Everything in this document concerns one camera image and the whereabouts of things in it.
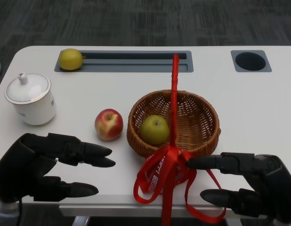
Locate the red apple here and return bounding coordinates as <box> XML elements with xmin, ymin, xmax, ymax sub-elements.
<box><xmin>94</xmin><ymin>108</ymin><xmax>124</xmax><ymax>141</ymax></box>

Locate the red printed ribbon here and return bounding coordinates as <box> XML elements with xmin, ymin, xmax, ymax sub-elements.
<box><xmin>133</xmin><ymin>145</ymin><xmax>227</xmax><ymax>226</ymax></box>

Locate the grey table leg strut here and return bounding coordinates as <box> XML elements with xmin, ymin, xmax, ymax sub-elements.
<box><xmin>226</xmin><ymin>218</ymin><xmax>243</xmax><ymax>226</ymax></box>
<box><xmin>72</xmin><ymin>215</ymin><xmax>90</xmax><ymax>226</ymax></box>

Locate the yellow round fruit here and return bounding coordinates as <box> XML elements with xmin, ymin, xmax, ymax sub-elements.
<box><xmin>59</xmin><ymin>48</ymin><xmax>86</xmax><ymax>71</ymax></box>

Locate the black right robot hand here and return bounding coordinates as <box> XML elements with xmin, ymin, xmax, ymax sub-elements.
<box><xmin>186</xmin><ymin>152</ymin><xmax>291</xmax><ymax>223</ymax></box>

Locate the wicker basket with red handle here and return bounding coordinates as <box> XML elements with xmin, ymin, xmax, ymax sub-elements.
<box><xmin>126</xmin><ymin>53</ymin><xmax>221</xmax><ymax>159</ymax></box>

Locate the white ceramic cup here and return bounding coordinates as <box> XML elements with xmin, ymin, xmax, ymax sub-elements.
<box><xmin>13</xmin><ymin>87</ymin><xmax>57</xmax><ymax>126</ymax></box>

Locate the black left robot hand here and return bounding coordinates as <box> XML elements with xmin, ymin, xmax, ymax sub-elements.
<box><xmin>0</xmin><ymin>133</ymin><xmax>116</xmax><ymax>203</ymax></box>

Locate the green pear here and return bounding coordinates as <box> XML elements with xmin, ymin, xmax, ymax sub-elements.
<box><xmin>139</xmin><ymin>114</ymin><xmax>170</xmax><ymax>145</ymax></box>

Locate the grey slotted table inlay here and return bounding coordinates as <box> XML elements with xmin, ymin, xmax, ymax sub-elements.
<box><xmin>54</xmin><ymin>50</ymin><xmax>194</xmax><ymax>73</ymax></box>

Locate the grey table front rail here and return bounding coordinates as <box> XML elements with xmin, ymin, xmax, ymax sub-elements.
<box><xmin>58</xmin><ymin>204</ymin><xmax>274</xmax><ymax>218</ymax></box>

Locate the grey table cup holder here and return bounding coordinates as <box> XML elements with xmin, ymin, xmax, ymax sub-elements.
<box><xmin>230</xmin><ymin>49</ymin><xmax>272</xmax><ymax>73</ymax></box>

